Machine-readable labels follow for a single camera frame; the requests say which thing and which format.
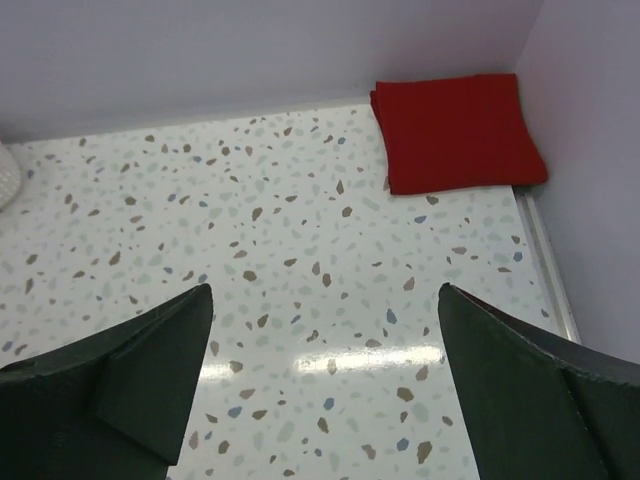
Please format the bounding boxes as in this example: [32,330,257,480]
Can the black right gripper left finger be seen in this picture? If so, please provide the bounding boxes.
[1,284,213,479]

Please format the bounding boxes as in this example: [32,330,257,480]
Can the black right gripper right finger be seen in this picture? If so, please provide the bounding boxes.
[438,283,639,479]

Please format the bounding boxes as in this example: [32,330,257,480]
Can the red t shirt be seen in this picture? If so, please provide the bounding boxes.
[370,73,549,196]

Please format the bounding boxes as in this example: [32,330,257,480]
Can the white plastic laundry basket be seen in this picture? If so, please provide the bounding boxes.
[0,144,22,209]

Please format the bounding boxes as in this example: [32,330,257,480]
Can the aluminium right side rail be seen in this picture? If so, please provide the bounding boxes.
[513,187,582,344]

